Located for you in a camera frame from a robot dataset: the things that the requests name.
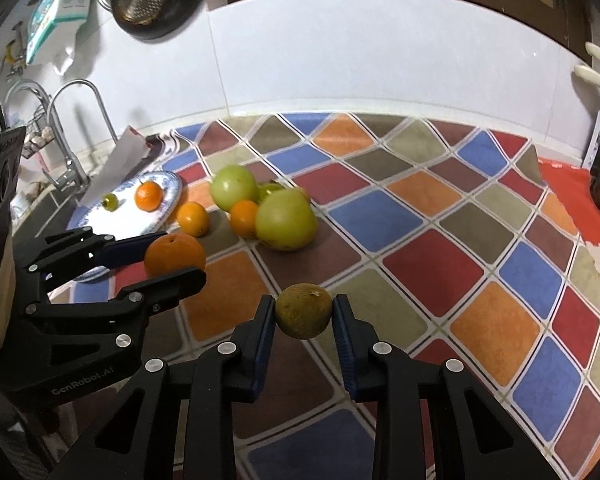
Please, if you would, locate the colourful checked table cloth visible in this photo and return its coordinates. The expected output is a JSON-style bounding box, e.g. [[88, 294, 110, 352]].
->
[[45, 112, 600, 480]]

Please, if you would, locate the steel sink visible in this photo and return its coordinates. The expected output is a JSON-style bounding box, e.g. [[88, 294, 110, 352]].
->
[[10, 180, 88, 241]]

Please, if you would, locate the black wire basket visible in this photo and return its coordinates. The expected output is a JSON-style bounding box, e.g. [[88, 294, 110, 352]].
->
[[22, 115, 57, 159]]

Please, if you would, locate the white paper sheet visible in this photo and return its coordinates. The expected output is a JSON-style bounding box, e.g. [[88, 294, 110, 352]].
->
[[75, 126, 151, 207]]

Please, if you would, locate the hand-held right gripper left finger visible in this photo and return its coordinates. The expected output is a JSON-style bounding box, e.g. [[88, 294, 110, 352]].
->
[[45, 294, 276, 480]]

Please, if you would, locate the large green tomato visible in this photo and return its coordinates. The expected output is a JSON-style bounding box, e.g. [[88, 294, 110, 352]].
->
[[209, 165, 259, 212], [255, 188, 319, 252]]

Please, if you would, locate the tissue pack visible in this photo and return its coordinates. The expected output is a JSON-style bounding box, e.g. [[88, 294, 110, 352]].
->
[[25, 0, 107, 70]]

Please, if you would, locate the small orange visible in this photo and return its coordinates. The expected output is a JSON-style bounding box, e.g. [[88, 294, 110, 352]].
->
[[176, 201, 210, 238], [134, 180, 164, 212], [229, 199, 261, 240]]

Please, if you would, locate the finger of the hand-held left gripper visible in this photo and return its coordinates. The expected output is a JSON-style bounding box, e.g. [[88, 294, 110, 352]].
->
[[24, 266, 208, 361], [14, 226, 170, 295]]

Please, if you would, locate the black frying pan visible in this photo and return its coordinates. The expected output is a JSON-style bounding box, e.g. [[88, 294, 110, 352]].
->
[[109, 0, 212, 42]]

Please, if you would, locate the orange mat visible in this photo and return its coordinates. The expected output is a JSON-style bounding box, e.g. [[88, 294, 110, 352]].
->
[[536, 156, 600, 249]]

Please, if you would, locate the slim gooseneck faucet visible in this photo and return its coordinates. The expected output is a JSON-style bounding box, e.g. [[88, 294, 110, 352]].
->
[[46, 80, 119, 194]]

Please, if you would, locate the blue and white plate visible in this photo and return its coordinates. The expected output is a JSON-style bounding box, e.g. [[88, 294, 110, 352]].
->
[[67, 171, 183, 281]]

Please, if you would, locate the yellow wall hook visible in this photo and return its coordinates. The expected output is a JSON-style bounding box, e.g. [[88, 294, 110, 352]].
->
[[0, 22, 27, 77]]

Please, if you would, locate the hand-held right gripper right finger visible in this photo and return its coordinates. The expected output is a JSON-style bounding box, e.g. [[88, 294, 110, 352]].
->
[[331, 294, 563, 480]]

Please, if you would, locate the chrome pull-down faucet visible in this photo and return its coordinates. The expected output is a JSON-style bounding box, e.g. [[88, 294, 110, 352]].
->
[[2, 79, 52, 128]]

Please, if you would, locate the small olive-brown round fruit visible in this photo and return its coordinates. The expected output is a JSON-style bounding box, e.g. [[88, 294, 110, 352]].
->
[[274, 283, 333, 339]]

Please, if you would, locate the large orange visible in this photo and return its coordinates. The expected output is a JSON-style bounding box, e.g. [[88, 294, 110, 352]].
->
[[144, 233, 207, 278]]

